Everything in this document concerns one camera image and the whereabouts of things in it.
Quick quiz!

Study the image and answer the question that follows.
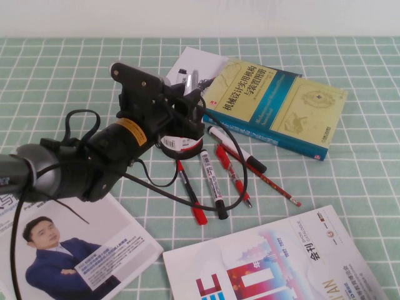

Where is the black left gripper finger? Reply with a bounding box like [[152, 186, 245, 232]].
[[188, 89, 203, 124], [171, 83, 190, 109]]

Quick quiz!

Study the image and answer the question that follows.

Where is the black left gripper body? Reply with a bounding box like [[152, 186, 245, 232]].
[[119, 88, 206, 143]]

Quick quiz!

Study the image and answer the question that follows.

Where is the grey pen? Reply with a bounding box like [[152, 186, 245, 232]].
[[186, 69, 200, 94]]

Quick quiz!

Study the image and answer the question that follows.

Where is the black mesh pen holder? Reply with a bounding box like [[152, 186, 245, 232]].
[[157, 102, 206, 161]]

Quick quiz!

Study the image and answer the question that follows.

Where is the red gel pen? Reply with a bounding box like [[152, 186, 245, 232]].
[[215, 145, 253, 209]]

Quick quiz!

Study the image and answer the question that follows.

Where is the black pen with red cap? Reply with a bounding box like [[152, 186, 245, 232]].
[[176, 159, 209, 226]]

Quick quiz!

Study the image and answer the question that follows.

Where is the white marker with printed barrel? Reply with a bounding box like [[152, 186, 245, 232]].
[[176, 67, 190, 86], [199, 149, 228, 221]]

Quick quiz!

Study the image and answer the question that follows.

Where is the white booklet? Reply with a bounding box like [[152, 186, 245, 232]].
[[165, 46, 230, 91]]

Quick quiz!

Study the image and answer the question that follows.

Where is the plain white marker black cap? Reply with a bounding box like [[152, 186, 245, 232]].
[[206, 126, 268, 174]]

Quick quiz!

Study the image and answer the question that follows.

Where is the yellow and teal book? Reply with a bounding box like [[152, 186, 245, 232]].
[[201, 57, 349, 162]]

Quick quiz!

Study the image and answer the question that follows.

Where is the red pencil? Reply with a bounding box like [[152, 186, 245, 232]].
[[218, 143, 303, 208]]

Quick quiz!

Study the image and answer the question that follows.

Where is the magazine with man portrait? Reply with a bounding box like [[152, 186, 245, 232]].
[[0, 187, 164, 300]]

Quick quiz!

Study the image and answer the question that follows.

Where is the green checked tablecloth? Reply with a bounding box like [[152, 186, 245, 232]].
[[0, 37, 400, 300]]

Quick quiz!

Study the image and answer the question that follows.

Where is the white show catalogue magazine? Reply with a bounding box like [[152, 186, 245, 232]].
[[162, 204, 390, 300]]

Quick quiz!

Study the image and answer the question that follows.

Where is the black cable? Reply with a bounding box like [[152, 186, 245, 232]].
[[8, 95, 251, 300]]

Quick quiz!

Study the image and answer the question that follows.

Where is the black cable tie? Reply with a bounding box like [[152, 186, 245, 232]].
[[55, 198, 91, 225]]

